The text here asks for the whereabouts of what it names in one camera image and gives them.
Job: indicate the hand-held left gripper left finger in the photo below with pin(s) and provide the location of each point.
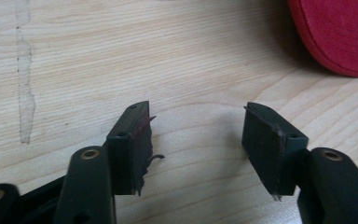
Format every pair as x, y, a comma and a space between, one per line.
127, 161

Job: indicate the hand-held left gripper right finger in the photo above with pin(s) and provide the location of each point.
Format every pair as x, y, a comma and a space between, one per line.
270, 155

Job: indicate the clear tape strip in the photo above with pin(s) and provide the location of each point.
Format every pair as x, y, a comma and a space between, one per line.
24, 90

